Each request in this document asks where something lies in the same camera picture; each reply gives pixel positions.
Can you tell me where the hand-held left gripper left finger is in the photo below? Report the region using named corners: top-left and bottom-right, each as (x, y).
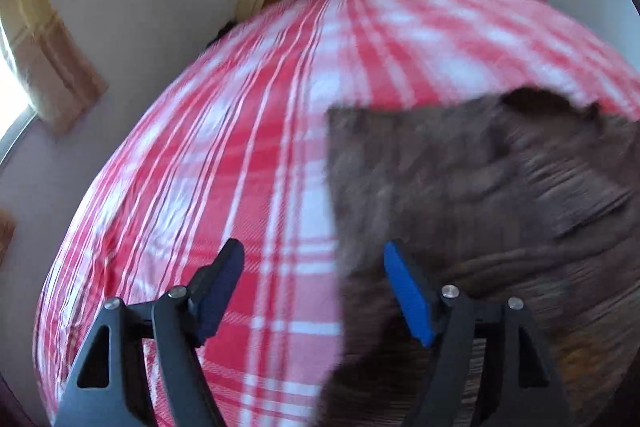
top-left (52, 238), bottom-right (246, 427)

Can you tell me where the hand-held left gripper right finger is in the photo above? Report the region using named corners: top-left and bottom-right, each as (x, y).
top-left (382, 241), bottom-right (571, 427)

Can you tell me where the brown knit sweater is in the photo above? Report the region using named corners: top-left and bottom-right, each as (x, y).
top-left (310, 87), bottom-right (640, 427)

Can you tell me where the red plaid bed sheet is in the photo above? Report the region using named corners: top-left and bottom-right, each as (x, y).
top-left (32, 0), bottom-right (640, 427)

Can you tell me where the side window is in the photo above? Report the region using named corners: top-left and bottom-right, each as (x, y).
top-left (0, 32), bottom-right (38, 168)

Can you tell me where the yellow side window curtain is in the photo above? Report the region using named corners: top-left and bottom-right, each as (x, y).
top-left (0, 0), bottom-right (110, 136)

